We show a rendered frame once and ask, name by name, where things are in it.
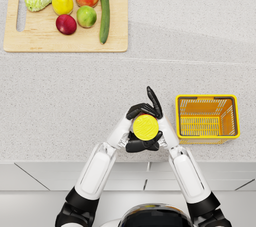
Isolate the yellow lemon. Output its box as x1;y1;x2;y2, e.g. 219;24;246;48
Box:
51;0;75;17

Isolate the green apple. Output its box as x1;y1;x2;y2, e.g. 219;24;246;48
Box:
76;5;98;29

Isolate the green cucumber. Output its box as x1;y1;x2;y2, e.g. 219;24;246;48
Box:
98;0;111;45

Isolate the yellow slatted basket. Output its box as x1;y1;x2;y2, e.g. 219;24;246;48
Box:
175;94;241;146

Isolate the dark round robot body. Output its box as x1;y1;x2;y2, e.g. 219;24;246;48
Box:
99;203;196;227

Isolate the dark red apple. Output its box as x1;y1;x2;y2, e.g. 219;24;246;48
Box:
55;14;78;36

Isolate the wooden cutting board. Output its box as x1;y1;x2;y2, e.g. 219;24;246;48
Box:
3;0;129;54

